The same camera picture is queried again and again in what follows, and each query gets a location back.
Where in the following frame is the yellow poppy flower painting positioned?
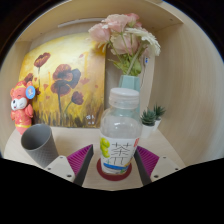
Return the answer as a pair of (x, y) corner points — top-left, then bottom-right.
(18, 31), (107, 129)

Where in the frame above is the pink and white flower bouquet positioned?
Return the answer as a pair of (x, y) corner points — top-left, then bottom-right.
(87, 12), (162, 77)

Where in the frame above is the pale teal vase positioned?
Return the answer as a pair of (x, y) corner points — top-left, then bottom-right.
(118, 74), (142, 115)

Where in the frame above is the light wooden shelf board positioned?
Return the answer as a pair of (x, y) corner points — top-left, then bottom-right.
(14, 0), (185, 43)

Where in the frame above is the white light strip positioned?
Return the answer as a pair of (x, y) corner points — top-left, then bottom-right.
(56, 17), (106, 29)

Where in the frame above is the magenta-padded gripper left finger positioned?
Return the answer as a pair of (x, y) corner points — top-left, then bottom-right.
(44, 143), (95, 187)

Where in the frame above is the flat round red coaster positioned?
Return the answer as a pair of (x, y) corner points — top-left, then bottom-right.
(95, 157), (133, 182)

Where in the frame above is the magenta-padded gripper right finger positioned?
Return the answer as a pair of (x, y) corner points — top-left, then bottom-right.
(132, 145), (183, 187)

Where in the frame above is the red plush mouse toy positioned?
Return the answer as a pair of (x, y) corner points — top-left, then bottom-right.
(9, 80), (37, 136)

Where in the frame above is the clear plastic drink bottle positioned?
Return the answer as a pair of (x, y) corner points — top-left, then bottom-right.
(99, 87), (144, 176)

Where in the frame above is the grey cup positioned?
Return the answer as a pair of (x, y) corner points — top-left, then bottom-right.
(20, 123), (60, 169)

